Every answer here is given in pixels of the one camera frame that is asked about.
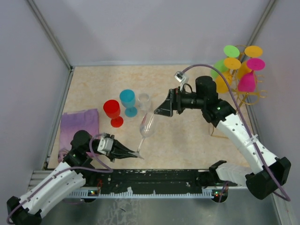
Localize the purple printed cloth bag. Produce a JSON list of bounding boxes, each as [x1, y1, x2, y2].
[[58, 109, 99, 163]]

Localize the orange wine glass back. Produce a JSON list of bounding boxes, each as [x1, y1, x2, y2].
[[236, 45, 265, 80]]

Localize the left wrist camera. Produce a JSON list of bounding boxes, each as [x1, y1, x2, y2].
[[97, 137, 113, 155]]

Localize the orange wine glass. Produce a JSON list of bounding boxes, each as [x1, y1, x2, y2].
[[214, 57, 241, 94], [236, 45, 265, 80]]

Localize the white toothed cable duct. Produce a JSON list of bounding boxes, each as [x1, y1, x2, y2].
[[66, 187, 214, 199]]

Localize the pink plastic wine glass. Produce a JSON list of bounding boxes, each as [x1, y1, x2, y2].
[[238, 58, 265, 92]]

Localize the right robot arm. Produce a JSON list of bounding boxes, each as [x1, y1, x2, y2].
[[154, 76, 291, 200]]

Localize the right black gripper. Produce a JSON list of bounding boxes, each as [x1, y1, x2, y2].
[[154, 86, 205, 117]]

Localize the blue plastic wine glass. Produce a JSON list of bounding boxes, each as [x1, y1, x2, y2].
[[120, 89, 137, 118]]

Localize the red plastic wine glass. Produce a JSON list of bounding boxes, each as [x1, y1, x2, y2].
[[103, 99, 124, 128]]

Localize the orange wine glass front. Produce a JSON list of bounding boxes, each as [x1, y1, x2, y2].
[[214, 57, 241, 94]]

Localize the green plastic wine glass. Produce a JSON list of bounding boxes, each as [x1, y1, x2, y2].
[[213, 45, 241, 77]]

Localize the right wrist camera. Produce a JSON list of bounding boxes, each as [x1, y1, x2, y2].
[[174, 71, 189, 91]]

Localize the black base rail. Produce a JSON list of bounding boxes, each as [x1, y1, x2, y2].
[[84, 169, 224, 194]]

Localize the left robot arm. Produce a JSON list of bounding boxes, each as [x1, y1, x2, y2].
[[7, 130, 138, 225]]

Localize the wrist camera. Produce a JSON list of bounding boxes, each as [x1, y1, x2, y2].
[[97, 137, 113, 155], [174, 71, 189, 91]]

